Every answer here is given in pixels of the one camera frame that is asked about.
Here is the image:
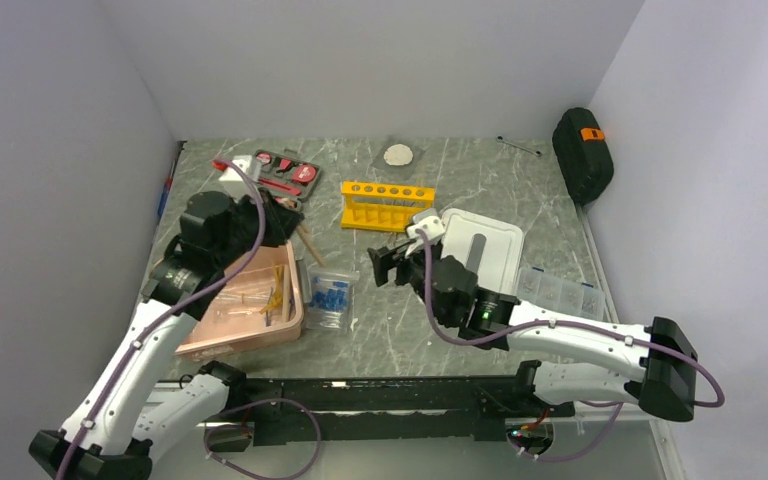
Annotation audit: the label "red utility knife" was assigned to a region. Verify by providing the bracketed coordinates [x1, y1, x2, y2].
[258, 178, 302, 197]

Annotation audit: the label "silver wrench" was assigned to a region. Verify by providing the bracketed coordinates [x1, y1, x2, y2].
[496, 136, 543, 158]

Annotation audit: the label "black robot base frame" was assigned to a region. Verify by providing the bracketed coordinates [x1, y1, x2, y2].
[212, 375, 575, 446]

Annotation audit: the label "blue safety glasses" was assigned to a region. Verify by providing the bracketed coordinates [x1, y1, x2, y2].
[261, 290, 292, 326]

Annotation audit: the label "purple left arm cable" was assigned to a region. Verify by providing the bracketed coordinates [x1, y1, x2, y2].
[55, 158, 324, 480]

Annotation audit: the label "bag of plastic pipettes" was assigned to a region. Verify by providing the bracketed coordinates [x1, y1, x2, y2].
[207, 286, 273, 322]

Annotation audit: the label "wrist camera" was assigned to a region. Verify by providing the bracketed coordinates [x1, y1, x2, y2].
[211, 154, 265, 197]
[404, 208, 446, 257]

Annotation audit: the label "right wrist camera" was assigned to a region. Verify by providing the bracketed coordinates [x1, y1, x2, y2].
[404, 208, 446, 257]

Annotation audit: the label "red electrical tape roll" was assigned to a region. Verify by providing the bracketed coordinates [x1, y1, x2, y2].
[256, 152, 272, 164]

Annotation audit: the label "yellow test tube rack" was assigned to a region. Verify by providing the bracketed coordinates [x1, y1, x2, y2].
[340, 181, 436, 233]

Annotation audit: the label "grey tool case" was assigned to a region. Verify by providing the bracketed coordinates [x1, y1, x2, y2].
[254, 150, 323, 202]

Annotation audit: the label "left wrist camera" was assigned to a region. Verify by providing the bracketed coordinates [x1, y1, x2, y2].
[211, 154, 265, 197]

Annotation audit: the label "blue red screwdriver by wall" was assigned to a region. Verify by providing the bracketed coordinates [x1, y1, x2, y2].
[156, 141, 186, 220]

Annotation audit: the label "white bin lid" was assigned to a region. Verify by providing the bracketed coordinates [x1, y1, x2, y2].
[441, 208, 524, 295]

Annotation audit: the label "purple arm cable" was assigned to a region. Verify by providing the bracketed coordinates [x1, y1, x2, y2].
[55, 158, 324, 480]
[413, 228, 726, 464]

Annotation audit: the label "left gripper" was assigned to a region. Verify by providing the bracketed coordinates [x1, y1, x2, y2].
[213, 187, 303, 268]

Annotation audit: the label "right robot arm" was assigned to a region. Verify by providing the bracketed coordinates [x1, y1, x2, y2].
[367, 245, 703, 422]

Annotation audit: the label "grey bin latch handle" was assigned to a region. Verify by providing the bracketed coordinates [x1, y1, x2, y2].
[296, 258, 312, 305]

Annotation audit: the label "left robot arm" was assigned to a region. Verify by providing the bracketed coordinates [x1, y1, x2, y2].
[29, 189, 304, 479]

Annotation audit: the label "red tape measure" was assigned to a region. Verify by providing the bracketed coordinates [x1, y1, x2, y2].
[291, 164, 318, 185]

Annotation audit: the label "bag of blue caps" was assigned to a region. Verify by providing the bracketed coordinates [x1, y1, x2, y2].
[304, 265, 360, 332]

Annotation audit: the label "clear plastic box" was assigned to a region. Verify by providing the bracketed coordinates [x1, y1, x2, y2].
[517, 267, 606, 321]

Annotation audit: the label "wire gauze with white centre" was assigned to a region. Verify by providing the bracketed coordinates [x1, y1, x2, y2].
[372, 137, 425, 180]

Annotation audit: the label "wooden test tube clamp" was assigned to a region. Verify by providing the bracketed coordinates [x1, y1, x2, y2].
[296, 222, 327, 267]

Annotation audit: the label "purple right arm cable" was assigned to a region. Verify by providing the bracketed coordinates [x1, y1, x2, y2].
[413, 228, 726, 464]

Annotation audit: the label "pink plastic bin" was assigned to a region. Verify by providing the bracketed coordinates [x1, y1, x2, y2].
[175, 243, 304, 362]

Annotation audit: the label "yellow rubber tubing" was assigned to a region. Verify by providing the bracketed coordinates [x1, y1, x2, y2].
[260, 265, 285, 314]

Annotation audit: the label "black tool case orange latch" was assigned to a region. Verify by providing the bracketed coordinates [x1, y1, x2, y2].
[552, 107, 614, 206]

